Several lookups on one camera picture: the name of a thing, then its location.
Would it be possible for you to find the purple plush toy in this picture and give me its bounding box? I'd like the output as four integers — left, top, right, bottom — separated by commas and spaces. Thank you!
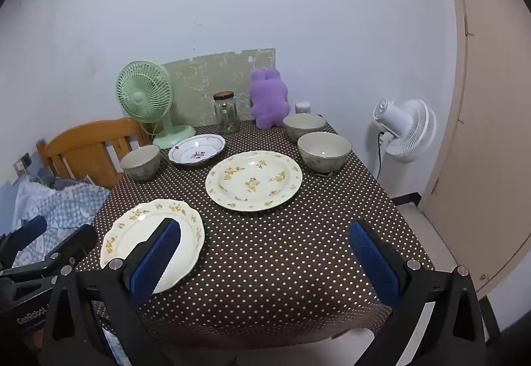
249, 68, 290, 129

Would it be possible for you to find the green desk fan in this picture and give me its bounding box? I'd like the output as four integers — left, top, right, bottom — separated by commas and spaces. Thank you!
116, 60, 196, 149

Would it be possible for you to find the beige door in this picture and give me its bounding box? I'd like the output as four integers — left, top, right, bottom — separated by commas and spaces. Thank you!
417, 0, 531, 296

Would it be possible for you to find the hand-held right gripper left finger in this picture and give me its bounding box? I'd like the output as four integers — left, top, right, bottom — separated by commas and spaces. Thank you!
41, 218, 183, 366

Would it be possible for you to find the blue checked printed blanket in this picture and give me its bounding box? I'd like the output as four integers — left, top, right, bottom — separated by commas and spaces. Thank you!
0, 177, 111, 267

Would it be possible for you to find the scalloped yellow floral plate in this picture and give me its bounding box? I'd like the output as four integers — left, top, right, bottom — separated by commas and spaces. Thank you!
100, 199, 205, 294

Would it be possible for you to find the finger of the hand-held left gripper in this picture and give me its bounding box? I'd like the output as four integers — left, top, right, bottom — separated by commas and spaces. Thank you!
0, 216, 48, 264
0, 224, 98, 288

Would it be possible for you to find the glass jar with brown lid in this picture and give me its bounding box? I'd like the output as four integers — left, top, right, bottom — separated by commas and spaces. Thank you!
213, 91, 241, 135

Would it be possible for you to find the black fan cable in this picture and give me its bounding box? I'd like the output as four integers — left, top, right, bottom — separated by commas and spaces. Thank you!
377, 131, 393, 180

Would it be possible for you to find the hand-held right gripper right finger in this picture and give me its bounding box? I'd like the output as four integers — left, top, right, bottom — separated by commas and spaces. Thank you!
347, 221, 488, 366

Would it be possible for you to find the green patterned board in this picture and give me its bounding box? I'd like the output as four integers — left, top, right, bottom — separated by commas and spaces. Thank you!
162, 48, 276, 128

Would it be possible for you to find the red patterned deep plate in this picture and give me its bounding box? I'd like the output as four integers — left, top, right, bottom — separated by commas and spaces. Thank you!
168, 134, 226, 166

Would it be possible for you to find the grey patterned ceramic bowl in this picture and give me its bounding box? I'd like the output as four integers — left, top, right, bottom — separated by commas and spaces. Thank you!
283, 114, 327, 143
120, 144, 162, 181
297, 132, 353, 173

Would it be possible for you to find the white fan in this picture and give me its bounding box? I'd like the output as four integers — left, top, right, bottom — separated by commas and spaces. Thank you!
372, 99, 437, 164

